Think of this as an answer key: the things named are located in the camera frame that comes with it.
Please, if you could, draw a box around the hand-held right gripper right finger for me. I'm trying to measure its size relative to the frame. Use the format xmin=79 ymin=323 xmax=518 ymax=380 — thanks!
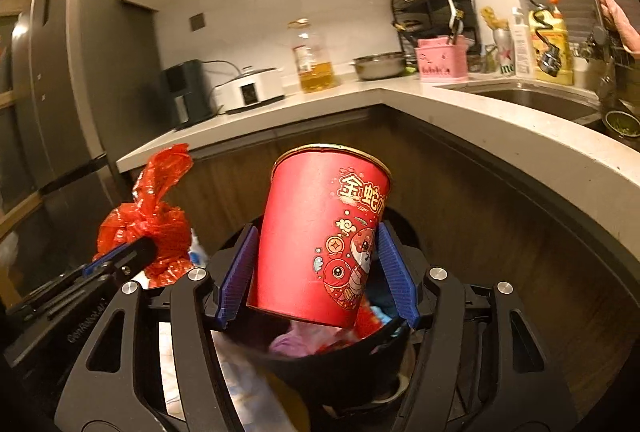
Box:
xmin=377 ymin=221 xmax=577 ymax=432

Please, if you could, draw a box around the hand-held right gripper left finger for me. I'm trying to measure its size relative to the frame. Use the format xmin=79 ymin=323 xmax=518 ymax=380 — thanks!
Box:
xmin=54 ymin=226 xmax=260 ymax=432

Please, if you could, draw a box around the black dish rack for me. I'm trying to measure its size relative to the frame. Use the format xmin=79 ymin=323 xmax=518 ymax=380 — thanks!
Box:
xmin=390 ymin=0 xmax=477 ymax=59

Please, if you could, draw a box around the yellow scrubber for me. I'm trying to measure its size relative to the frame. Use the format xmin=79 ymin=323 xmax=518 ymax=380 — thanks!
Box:
xmin=480 ymin=6 xmax=510 ymax=32

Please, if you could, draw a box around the yellow detergent bottle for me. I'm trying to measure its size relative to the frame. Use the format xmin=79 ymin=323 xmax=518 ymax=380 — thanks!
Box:
xmin=528 ymin=0 xmax=575 ymax=86

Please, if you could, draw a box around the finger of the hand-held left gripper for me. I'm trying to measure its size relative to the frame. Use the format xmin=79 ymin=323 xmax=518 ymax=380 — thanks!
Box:
xmin=7 ymin=261 xmax=129 ymax=314
xmin=92 ymin=237 xmax=158 ymax=271

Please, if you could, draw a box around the pink cloth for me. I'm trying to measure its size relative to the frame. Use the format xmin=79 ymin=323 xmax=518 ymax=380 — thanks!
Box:
xmin=597 ymin=0 xmax=640 ymax=56

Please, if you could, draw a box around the red plastic bag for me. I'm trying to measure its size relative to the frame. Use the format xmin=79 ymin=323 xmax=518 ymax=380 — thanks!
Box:
xmin=97 ymin=143 xmax=194 ymax=289

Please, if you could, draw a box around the black trash bin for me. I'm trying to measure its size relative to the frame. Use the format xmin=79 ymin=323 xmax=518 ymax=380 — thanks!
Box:
xmin=209 ymin=207 xmax=427 ymax=409

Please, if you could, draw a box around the cooking oil bottle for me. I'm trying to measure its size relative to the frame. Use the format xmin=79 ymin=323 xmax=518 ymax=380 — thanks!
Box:
xmin=287 ymin=18 xmax=337 ymax=94

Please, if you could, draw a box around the grey refrigerator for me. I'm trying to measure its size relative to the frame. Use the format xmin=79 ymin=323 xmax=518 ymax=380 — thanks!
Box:
xmin=10 ymin=0 xmax=167 ymax=265

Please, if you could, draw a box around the black air fryer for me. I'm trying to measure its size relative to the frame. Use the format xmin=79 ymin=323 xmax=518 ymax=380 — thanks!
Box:
xmin=158 ymin=59 xmax=214 ymax=129

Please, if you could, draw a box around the coiled faucet sprayer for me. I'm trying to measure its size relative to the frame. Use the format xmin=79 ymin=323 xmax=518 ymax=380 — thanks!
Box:
xmin=522 ymin=0 xmax=567 ymax=76

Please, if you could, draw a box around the steel sink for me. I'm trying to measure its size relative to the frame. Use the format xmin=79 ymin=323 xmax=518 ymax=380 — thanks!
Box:
xmin=434 ymin=79 xmax=640 ymax=139

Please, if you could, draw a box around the white pump bottle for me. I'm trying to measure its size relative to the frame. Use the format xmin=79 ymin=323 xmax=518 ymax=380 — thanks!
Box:
xmin=509 ymin=7 xmax=536 ymax=79

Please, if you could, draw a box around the blue floral blanket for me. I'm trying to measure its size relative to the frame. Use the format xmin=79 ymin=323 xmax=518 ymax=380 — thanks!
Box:
xmin=159 ymin=232 xmax=301 ymax=432

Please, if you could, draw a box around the pink rubber glove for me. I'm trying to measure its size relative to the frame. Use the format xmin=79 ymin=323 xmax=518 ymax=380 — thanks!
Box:
xmin=269 ymin=325 xmax=329 ymax=356

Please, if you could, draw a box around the black power cable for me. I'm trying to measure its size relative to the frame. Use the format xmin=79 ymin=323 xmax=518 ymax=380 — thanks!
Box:
xmin=202 ymin=59 xmax=247 ymax=114

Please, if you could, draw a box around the sink strainer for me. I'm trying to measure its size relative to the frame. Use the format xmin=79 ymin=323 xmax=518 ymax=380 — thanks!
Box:
xmin=603 ymin=109 xmax=640 ymax=139

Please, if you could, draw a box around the wooden glass door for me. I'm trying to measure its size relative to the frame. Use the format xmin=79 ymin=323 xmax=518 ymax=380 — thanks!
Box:
xmin=0 ymin=0 xmax=37 ymax=295

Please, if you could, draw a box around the red paper cup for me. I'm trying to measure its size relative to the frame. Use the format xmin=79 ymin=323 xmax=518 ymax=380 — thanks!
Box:
xmin=247 ymin=143 xmax=392 ymax=329

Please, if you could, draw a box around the wooden lower cabinet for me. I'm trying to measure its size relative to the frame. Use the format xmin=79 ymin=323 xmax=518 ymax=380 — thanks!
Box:
xmin=134 ymin=106 xmax=617 ymax=419

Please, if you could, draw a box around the green beer can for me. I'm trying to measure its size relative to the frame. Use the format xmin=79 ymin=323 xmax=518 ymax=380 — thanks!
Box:
xmin=492 ymin=29 xmax=516 ymax=76

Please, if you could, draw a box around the white slow cooker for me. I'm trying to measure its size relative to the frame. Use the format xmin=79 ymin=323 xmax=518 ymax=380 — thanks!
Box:
xmin=213 ymin=66 xmax=286 ymax=114

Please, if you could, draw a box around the steel bowl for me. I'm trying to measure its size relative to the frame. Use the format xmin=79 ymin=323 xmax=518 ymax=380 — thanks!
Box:
xmin=349 ymin=52 xmax=409 ymax=81

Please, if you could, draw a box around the pink utensil holder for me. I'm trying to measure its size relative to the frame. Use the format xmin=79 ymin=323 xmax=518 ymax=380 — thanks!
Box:
xmin=415 ymin=37 xmax=471 ymax=84

